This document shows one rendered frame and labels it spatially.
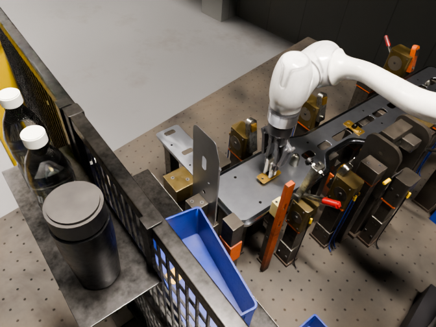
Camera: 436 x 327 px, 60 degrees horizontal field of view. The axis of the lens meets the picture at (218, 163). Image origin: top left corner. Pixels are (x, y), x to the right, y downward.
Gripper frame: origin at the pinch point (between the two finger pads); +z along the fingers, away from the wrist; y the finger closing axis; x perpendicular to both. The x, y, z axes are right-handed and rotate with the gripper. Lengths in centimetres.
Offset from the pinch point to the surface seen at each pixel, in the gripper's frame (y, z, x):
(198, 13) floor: 279, 106, -169
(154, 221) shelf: -27, -49, 56
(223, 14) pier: 251, 98, -181
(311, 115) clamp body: 14.9, 5.6, -37.5
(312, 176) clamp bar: -16.6, -12.3, 1.9
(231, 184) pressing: 5.1, 6.0, 12.0
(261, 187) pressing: -1.6, 6.0, 4.4
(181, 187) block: 9.7, -0.1, 29.2
